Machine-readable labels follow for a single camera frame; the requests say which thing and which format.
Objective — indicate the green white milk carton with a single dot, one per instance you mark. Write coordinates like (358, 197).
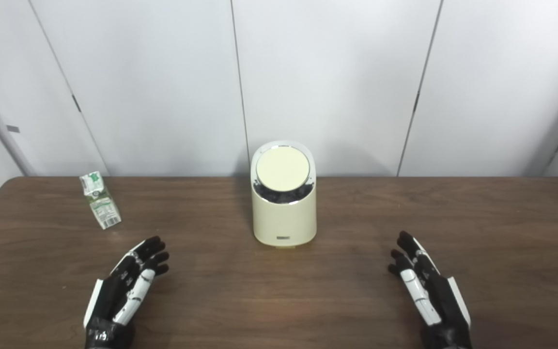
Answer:
(100, 203)

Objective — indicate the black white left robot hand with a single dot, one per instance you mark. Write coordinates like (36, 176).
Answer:
(114, 291)

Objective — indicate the cream round bin lid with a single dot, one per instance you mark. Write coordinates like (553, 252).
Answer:
(282, 168)

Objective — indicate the cream-colored round bin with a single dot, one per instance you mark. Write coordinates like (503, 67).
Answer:
(284, 220)

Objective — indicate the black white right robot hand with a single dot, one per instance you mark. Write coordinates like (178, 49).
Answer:
(436, 300)

